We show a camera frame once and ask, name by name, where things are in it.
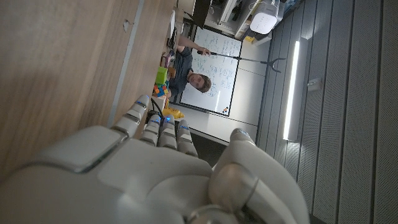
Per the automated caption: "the white ceiling device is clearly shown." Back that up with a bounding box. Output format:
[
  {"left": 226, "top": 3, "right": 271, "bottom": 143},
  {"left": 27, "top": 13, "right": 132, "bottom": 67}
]
[{"left": 249, "top": 1, "right": 280, "bottom": 35}]

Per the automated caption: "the large wall whiteboard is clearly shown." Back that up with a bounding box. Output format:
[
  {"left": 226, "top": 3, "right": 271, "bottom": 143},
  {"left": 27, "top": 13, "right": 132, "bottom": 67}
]
[{"left": 179, "top": 26, "right": 243, "bottom": 118}]

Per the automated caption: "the seated person in dark shirt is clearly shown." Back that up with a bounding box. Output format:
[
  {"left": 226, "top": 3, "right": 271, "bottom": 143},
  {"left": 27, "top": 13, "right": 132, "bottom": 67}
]
[{"left": 167, "top": 34, "right": 213, "bottom": 105}]

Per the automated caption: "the multicoloured puzzle cube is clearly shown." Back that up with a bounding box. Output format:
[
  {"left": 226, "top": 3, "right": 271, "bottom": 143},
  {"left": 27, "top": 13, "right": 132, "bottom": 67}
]
[{"left": 152, "top": 83, "right": 170, "bottom": 98}]

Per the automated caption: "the green cube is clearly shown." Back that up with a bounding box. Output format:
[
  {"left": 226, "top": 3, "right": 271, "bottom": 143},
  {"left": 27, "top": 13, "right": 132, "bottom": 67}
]
[{"left": 155, "top": 66, "right": 169, "bottom": 85}]

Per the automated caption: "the long ceiling light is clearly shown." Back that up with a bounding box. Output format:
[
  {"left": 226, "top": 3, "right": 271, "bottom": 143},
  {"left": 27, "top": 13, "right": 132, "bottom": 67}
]
[{"left": 282, "top": 40, "right": 301, "bottom": 141}]

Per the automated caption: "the black computer monitor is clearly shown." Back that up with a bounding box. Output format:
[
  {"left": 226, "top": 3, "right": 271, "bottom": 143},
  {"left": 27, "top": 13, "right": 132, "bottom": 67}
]
[{"left": 190, "top": 0, "right": 212, "bottom": 29}]

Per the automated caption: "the black reacher grabber tool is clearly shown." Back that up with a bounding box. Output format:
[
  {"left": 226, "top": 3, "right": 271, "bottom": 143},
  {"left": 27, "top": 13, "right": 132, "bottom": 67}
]
[{"left": 197, "top": 50, "right": 286, "bottom": 74}]

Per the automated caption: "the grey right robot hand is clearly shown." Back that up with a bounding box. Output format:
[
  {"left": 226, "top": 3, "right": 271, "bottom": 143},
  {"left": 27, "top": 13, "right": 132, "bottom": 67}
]
[{"left": 0, "top": 95, "right": 310, "bottom": 224}]

